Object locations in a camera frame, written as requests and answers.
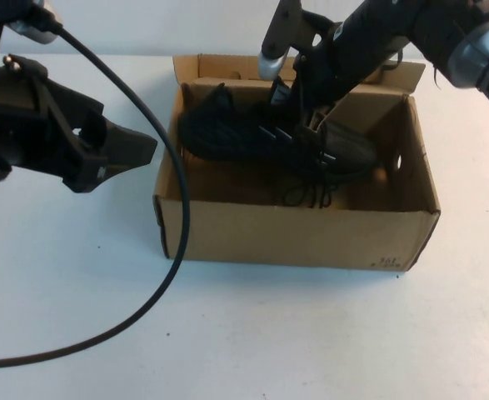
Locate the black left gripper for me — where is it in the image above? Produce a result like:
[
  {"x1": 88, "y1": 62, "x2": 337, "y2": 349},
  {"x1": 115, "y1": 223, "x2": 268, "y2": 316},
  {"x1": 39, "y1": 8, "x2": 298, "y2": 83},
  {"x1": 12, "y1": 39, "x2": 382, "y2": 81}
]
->
[{"x1": 0, "y1": 53, "x2": 159, "y2": 196}]

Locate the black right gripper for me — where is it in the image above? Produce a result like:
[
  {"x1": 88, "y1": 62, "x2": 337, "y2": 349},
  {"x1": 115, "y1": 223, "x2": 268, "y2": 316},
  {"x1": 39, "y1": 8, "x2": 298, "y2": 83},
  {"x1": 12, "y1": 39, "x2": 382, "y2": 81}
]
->
[{"x1": 287, "y1": 22, "x2": 354, "y2": 133}]

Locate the black mesh sneaker with laces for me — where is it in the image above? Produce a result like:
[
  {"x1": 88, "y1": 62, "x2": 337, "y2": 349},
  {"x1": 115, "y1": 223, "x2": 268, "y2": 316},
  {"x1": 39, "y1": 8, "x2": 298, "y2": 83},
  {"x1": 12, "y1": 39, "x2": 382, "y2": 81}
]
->
[{"x1": 177, "y1": 81, "x2": 381, "y2": 210}]

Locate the brown cardboard shoe box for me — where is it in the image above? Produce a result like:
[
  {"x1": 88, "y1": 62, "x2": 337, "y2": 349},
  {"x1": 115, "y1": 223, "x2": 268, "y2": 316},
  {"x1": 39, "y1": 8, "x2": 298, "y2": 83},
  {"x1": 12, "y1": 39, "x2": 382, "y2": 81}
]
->
[{"x1": 152, "y1": 52, "x2": 442, "y2": 271}]

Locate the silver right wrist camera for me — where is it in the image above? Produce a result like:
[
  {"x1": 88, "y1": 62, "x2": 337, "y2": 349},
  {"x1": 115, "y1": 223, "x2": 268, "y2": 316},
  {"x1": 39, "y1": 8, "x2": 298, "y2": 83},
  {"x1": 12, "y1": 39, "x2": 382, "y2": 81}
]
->
[{"x1": 258, "y1": 51, "x2": 289, "y2": 81}]

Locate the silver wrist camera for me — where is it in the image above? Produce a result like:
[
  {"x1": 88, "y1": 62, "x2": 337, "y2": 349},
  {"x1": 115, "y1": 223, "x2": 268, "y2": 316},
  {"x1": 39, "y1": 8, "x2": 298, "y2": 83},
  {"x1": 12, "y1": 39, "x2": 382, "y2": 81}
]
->
[
  {"x1": 258, "y1": 51, "x2": 289, "y2": 81},
  {"x1": 8, "y1": 0, "x2": 64, "y2": 45}
]

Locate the black left camera cable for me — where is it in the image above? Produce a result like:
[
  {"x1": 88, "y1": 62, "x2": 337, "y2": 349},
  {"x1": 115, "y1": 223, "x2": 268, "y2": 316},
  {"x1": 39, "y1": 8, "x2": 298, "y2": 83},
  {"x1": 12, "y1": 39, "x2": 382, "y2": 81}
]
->
[{"x1": 0, "y1": 0, "x2": 192, "y2": 364}]

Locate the dark right camera mount bracket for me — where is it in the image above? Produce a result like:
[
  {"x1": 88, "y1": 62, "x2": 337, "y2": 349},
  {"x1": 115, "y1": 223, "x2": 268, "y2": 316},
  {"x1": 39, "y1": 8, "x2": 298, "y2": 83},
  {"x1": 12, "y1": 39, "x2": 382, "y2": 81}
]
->
[{"x1": 262, "y1": 0, "x2": 333, "y2": 60}]

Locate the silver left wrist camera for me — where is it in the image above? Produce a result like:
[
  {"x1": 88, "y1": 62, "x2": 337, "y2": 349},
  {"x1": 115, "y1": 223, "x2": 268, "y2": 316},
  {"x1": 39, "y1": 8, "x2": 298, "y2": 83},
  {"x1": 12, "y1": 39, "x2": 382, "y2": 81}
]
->
[{"x1": 8, "y1": 0, "x2": 64, "y2": 45}]

